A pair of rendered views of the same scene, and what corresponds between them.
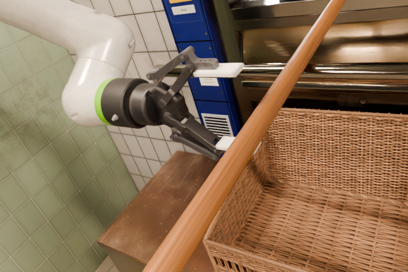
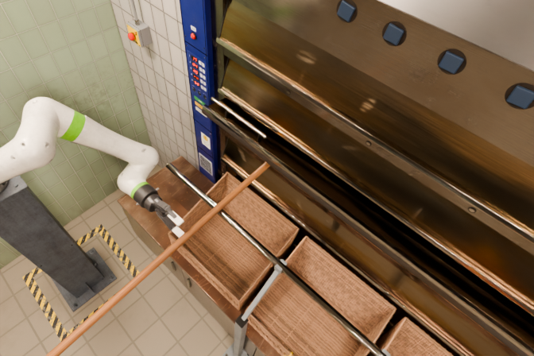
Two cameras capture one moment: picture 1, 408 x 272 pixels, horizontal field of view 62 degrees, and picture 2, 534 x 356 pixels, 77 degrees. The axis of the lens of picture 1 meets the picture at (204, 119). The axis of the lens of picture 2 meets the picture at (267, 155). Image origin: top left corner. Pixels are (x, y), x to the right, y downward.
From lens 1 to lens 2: 1.11 m
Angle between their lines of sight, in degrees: 21
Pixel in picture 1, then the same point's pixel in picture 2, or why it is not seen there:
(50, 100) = (108, 96)
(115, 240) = (127, 204)
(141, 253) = (139, 218)
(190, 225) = (144, 274)
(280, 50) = (243, 156)
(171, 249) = (137, 280)
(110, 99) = (137, 197)
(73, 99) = (122, 186)
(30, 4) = (114, 150)
